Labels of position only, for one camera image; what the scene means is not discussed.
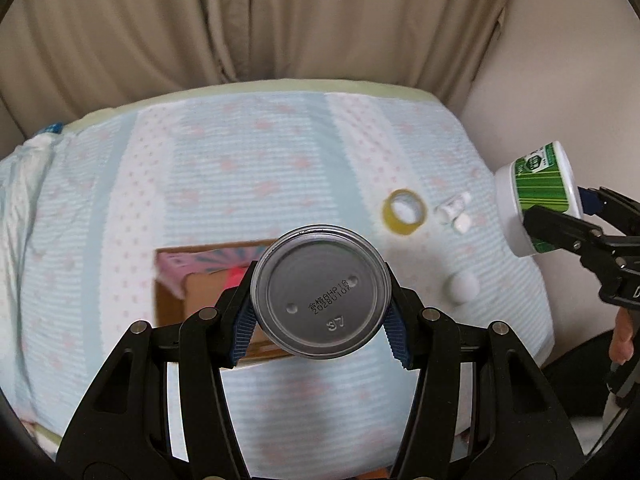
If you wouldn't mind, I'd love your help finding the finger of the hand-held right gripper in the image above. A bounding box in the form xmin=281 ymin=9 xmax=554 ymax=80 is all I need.
xmin=577 ymin=185 xmax=640 ymax=241
xmin=521 ymin=204 xmax=622 ymax=267

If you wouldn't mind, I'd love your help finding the light blue dotted blanket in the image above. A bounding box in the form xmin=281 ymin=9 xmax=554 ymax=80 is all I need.
xmin=0 ymin=87 xmax=556 ymax=478

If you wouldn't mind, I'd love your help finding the yellow tape roll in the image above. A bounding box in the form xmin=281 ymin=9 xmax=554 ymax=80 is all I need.
xmin=382 ymin=189 xmax=427 ymax=235

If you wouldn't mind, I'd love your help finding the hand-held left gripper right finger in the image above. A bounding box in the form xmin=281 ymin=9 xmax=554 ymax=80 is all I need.
xmin=381 ymin=262 xmax=587 ymax=480

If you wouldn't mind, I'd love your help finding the beige curtain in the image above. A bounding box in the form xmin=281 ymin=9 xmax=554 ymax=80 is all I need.
xmin=0 ymin=0 xmax=526 ymax=138

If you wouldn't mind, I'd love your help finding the pink printed package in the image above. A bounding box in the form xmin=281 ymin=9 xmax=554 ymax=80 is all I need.
xmin=155 ymin=243 xmax=271 ymax=299

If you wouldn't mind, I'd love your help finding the dark cloth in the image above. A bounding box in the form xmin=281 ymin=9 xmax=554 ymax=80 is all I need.
xmin=541 ymin=329 xmax=618 ymax=417

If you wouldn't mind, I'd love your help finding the white round ball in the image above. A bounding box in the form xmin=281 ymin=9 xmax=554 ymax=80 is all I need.
xmin=447 ymin=270 xmax=481 ymax=303

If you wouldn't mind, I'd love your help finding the brown cardboard box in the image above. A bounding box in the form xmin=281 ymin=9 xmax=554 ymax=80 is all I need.
xmin=152 ymin=240 xmax=297 ymax=372

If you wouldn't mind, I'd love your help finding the green striped white jar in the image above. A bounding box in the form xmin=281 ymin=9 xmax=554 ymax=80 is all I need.
xmin=493 ymin=141 xmax=587 ymax=259

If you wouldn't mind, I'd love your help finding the pale green mattress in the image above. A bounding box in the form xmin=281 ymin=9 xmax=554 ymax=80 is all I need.
xmin=62 ymin=78 xmax=443 ymax=135

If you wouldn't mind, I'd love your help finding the white crumpled cloth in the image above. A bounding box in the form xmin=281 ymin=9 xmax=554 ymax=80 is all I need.
xmin=0 ymin=132 xmax=63 ymax=181

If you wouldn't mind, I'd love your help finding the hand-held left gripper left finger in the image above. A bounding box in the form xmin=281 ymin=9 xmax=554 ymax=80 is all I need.
xmin=56 ymin=260 xmax=262 ymax=480

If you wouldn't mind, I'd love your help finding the silver metal can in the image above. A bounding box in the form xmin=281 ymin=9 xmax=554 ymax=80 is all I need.
xmin=249 ymin=226 xmax=393 ymax=360

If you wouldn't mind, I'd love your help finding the person's right hand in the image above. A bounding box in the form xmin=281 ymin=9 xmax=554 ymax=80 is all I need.
xmin=610 ymin=305 xmax=635 ymax=366

